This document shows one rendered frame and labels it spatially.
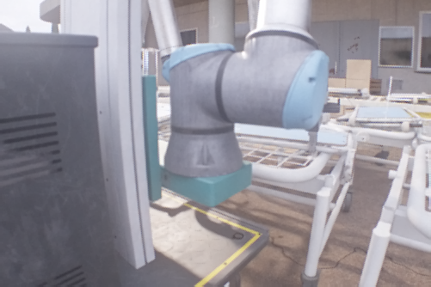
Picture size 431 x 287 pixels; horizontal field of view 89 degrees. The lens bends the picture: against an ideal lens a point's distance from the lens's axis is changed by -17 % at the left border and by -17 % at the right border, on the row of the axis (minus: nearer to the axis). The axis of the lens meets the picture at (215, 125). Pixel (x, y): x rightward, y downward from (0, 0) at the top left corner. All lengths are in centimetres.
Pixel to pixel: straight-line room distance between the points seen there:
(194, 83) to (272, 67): 16
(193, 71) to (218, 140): 15
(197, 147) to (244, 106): 14
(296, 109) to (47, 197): 40
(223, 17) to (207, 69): 543
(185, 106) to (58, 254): 35
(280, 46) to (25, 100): 40
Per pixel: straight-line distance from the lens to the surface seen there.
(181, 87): 54
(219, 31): 588
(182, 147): 56
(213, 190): 54
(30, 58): 37
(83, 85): 39
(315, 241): 86
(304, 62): 45
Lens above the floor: 78
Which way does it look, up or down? 11 degrees down
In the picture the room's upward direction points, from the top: straight up
